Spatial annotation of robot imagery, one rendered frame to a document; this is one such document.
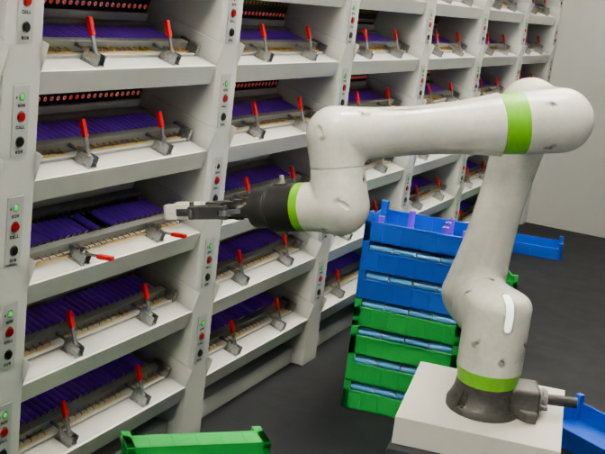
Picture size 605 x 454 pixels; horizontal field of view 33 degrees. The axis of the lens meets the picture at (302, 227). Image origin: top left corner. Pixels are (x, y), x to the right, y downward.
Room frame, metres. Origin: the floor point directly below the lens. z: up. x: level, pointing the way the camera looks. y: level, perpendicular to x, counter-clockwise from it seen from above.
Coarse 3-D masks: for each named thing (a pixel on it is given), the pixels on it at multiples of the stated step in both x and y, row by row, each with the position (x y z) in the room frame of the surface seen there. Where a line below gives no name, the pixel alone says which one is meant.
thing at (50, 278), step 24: (96, 192) 2.24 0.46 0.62; (144, 192) 2.40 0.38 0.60; (168, 192) 2.37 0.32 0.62; (72, 216) 2.14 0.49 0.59; (144, 240) 2.17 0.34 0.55; (168, 240) 2.22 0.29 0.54; (192, 240) 2.31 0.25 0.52; (48, 264) 1.89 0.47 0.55; (72, 264) 1.93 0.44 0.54; (96, 264) 1.97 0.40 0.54; (120, 264) 2.05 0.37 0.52; (144, 264) 2.15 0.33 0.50; (48, 288) 1.84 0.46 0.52; (72, 288) 1.92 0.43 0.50
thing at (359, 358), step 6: (360, 360) 2.69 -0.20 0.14; (366, 360) 2.69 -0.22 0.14; (372, 360) 2.68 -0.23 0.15; (378, 360) 2.68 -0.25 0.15; (384, 360) 2.69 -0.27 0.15; (378, 366) 2.68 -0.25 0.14; (384, 366) 2.67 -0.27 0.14; (390, 366) 2.67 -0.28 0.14; (396, 366) 2.67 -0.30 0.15; (402, 366) 2.66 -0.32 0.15; (408, 366) 2.68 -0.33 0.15; (408, 372) 2.66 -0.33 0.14; (414, 372) 2.65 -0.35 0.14
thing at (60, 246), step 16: (128, 224) 2.16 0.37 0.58; (144, 224) 2.20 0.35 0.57; (160, 224) 2.27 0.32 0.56; (176, 224) 2.30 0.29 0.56; (64, 240) 1.96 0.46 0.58; (80, 240) 1.99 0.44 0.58; (96, 240) 2.05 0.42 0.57; (32, 256) 1.86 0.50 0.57; (48, 256) 1.90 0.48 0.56; (64, 256) 1.93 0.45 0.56
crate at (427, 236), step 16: (384, 208) 2.86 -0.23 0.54; (368, 224) 2.69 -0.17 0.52; (384, 224) 2.68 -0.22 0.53; (400, 224) 2.87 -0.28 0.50; (416, 224) 2.85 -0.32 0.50; (432, 224) 2.84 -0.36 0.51; (464, 224) 2.82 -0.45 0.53; (368, 240) 2.69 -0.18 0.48; (384, 240) 2.68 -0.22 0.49; (400, 240) 2.67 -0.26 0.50; (416, 240) 2.66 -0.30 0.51; (432, 240) 2.64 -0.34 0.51; (448, 240) 2.63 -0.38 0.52
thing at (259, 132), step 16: (272, 80) 2.97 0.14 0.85; (256, 96) 2.89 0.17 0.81; (272, 96) 2.96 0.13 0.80; (288, 96) 3.03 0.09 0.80; (304, 96) 3.01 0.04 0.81; (240, 112) 2.69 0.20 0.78; (256, 112) 2.59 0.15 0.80; (272, 112) 2.79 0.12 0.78; (288, 112) 2.86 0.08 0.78; (304, 112) 2.95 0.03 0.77; (240, 128) 2.58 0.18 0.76; (256, 128) 2.58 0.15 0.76; (272, 128) 2.73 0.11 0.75; (288, 128) 2.79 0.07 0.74; (304, 128) 2.82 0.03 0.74; (240, 144) 2.48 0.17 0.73; (256, 144) 2.55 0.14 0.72; (272, 144) 2.64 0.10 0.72; (288, 144) 2.74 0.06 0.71; (304, 144) 2.84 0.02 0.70
